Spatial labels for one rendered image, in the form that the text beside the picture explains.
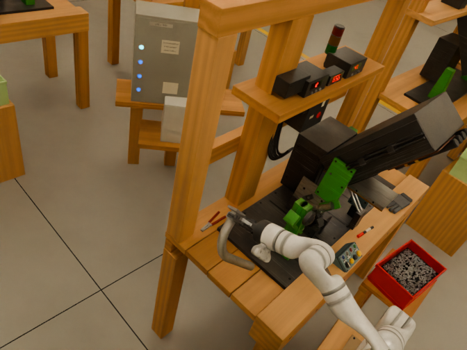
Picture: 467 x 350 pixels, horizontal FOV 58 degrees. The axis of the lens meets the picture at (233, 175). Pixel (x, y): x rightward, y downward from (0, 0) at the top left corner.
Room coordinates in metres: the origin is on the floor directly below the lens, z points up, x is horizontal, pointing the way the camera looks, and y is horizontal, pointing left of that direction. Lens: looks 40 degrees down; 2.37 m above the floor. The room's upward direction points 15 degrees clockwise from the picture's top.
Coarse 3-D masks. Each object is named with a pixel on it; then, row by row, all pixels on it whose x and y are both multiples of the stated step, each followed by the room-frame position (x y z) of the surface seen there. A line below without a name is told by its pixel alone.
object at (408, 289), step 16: (400, 256) 1.51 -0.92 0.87; (416, 256) 1.53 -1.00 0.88; (384, 272) 1.34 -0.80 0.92; (400, 272) 1.39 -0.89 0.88; (416, 272) 1.42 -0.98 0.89; (432, 272) 1.46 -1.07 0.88; (384, 288) 1.31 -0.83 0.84; (400, 288) 1.27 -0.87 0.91; (416, 288) 1.33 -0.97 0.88; (400, 304) 1.25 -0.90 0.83
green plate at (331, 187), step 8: (336, 160) 1.61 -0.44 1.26; (336, 168) 1.59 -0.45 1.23; (344, 168) 1.58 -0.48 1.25; (328, 176) 1.59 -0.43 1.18; (336, 176) 1.57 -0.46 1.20; (344, 176) 1.56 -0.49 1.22; (352, 176) 1.56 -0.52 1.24; (320, 184) 1.58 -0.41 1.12; (328, 184) 1.57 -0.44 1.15; (336, 184) 1.56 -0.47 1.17; (344, 184) 1.54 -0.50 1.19; (320, 192) 1.56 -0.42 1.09; (328, 192) 1.55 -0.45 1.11; (336, 192) 1.54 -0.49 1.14; (328, 200) 1.53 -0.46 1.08
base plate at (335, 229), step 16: (272, 192) 1.69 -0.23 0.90; (288, 192) 1.72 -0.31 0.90; (256, 208) 1.54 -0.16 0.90; (272, 208) 1.57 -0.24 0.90; (368, 208) 1.77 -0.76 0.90; (336, 224) 1.58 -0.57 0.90; (240, 240) 1.31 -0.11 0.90; (336, 240) 1.47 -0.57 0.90; (272, 256) 1.26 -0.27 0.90; (272, 272) 1.18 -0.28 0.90; (288, 272) 1.20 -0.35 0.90
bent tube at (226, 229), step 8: (232, 208) 0.95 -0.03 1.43; (224, 224) 0.92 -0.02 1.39; (232, 224) 0.92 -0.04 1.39; (224, 232) 0.90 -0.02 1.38; (224, 240) 0.88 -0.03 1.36; (224, 248) 0.88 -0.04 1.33; (224, 256) 0.87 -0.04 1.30; (232, 256) 0.90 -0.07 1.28; (240, 264) 0.91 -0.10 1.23; (248, 264) 0.94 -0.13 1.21
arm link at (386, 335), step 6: (384, 330) 0.76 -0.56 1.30; (384, 336) 0.73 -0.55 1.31; (390, 336) 0.74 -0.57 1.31; (396, 336) 0.74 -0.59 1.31; (390, 342) 0.71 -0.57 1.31; (396, 342) 0.72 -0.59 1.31; (366, 348) 0.67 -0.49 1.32; (390, 348) 0.70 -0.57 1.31; (396, 348) 0.71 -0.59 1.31; (402, 348) 0.72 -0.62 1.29
